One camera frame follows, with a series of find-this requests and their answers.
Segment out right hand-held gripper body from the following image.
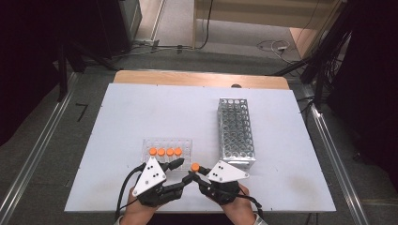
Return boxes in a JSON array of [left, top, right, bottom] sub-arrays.
[[198, 159, 252, 206]]

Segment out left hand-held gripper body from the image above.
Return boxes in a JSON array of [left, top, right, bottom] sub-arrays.
[[131, 156, 186, 208]]

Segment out clear plastic tube rack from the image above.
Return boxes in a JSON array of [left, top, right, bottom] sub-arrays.
[[141, 137, 193, 173]]

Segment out metal test tube rack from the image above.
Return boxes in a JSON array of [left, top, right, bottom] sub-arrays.
[[217, 97, 257, 170]]

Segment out person's left hand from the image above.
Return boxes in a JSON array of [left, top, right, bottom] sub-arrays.
[[119, 187, 159, 225]]

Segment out person's right hand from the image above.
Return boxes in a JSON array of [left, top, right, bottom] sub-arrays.
[[221, 183, 261, 225]]

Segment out person's dark clothing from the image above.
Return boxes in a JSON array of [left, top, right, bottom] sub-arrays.
[[146, 213, 236, 225]]

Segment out white board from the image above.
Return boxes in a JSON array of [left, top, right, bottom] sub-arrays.
[[64, 82, 337, 214]]

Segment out wooden table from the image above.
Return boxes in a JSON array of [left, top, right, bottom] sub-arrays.
[[112, 69, 291, 91]]

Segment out grey power strip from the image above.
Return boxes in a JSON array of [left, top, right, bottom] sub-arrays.
[[131, 37, 161, 51]]

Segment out black cabinet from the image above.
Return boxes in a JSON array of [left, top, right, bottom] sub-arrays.
[[93, 0, 144, 59]]

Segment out light wooden furniture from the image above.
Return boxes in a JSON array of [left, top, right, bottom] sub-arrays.
[[191, 0, 349, 60]]

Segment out left hand-held gripper black cable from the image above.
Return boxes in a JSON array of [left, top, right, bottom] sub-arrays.
[[115, 162, 148, 220]]

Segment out hand-held gripper black cable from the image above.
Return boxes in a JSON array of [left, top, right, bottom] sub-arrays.
[[235, 191, 265, 220], [115, 162, 148, 220]]

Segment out right hand-held gripper black cable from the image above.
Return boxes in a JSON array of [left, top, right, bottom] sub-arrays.
[[235, 191, 265, 220]]

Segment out aluminium floor rail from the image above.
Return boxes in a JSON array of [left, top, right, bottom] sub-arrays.
[[300, 83, 371, 225], [0, 71, 80, 225]]

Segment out white floor cable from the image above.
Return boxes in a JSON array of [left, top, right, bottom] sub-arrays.
[[256, 38, 294, 62]]

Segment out black hanging cable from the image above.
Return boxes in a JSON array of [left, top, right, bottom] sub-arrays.
[[195, 0, 215, 51]]

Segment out black metal stand with cables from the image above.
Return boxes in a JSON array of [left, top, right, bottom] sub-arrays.
[[270, 0, 356, 111]]

